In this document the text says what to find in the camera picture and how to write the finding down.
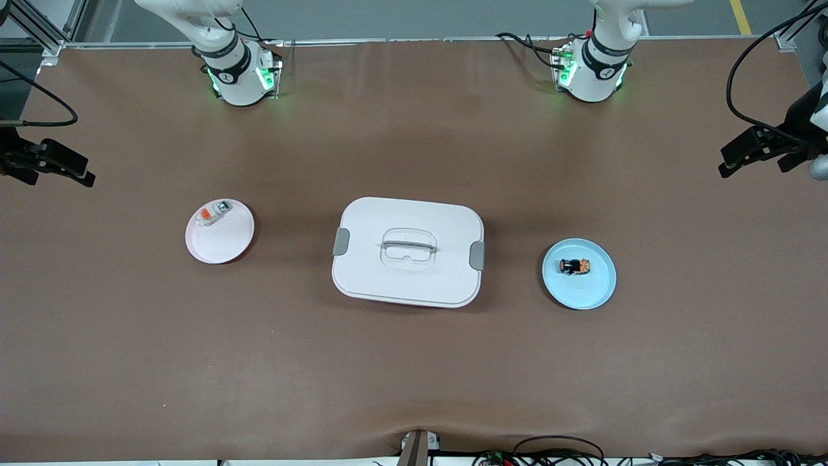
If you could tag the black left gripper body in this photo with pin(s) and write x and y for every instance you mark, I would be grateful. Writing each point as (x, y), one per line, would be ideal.
(798, 123)

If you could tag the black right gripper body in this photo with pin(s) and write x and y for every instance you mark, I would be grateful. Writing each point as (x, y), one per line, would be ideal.
(11, 157)

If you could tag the orange and black switch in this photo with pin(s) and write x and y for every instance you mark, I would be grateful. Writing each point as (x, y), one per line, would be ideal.
(576, 266)

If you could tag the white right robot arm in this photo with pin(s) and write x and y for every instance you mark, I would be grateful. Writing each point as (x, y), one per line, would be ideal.
(239, 84)

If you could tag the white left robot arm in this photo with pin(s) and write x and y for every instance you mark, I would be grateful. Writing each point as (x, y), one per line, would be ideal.
(592, 81)

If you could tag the grey box latch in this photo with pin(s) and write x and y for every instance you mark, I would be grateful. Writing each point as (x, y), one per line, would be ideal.
(477, 255)

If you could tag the white lidded plastic box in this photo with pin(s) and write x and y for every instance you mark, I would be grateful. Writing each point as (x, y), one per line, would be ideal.
(407, 285)

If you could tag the pink round plate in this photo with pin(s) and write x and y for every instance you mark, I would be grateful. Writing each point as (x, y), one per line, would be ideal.
(223, 243)

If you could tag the light blue round plate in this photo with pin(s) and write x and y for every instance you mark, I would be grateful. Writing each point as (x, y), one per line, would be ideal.
(579, 291)

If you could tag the aluminium frame post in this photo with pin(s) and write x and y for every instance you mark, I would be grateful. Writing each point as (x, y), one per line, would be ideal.
(45, 32)
(812, 61)

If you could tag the white and orange switch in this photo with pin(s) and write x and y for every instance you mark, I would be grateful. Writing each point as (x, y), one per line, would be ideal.
(212, 214)

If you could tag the silver table edge rail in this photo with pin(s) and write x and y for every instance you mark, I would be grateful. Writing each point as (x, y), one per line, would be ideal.
(420, 40)

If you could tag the brown camera mount bracket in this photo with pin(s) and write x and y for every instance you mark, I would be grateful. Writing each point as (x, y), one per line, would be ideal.
(414, 450)

